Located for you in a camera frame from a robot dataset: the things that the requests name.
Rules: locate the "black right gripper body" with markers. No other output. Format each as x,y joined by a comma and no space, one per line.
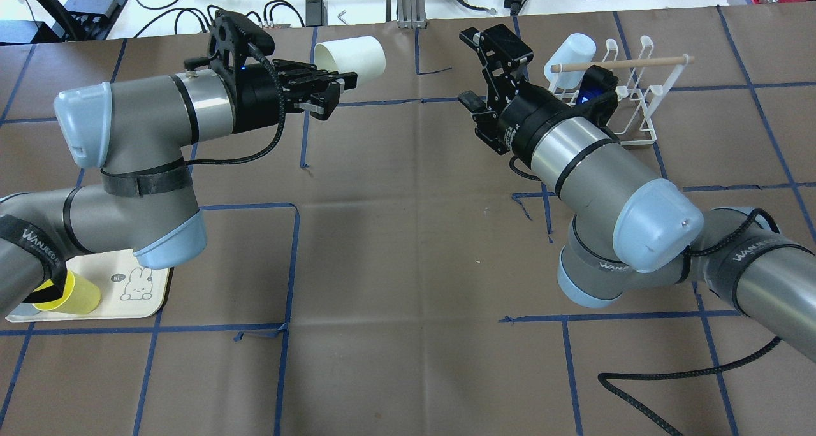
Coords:
524,125

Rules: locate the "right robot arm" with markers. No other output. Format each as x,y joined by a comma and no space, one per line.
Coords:
631,228

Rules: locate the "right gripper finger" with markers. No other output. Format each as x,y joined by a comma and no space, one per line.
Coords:
474,103
503,56

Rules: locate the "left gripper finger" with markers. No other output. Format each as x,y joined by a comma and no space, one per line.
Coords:
321,104
300,78

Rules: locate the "cream plastic tray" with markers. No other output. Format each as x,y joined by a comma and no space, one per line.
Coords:
127,290

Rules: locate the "white cream cup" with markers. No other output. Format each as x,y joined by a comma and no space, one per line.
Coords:
364,56

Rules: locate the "black power adapter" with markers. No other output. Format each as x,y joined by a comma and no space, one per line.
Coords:
315,13

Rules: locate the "white wire cup rack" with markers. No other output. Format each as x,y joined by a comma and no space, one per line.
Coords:
640,100

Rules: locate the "aluminium frame post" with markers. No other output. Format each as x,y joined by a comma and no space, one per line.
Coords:
411,14

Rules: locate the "yellow cup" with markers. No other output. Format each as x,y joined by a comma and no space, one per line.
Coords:
78,296

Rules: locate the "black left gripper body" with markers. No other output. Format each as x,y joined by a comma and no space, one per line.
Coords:
256,99

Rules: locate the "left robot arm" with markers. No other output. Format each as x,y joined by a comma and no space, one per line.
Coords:
139,135

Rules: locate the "light blue cup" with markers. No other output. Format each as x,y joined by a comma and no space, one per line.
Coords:
577,48

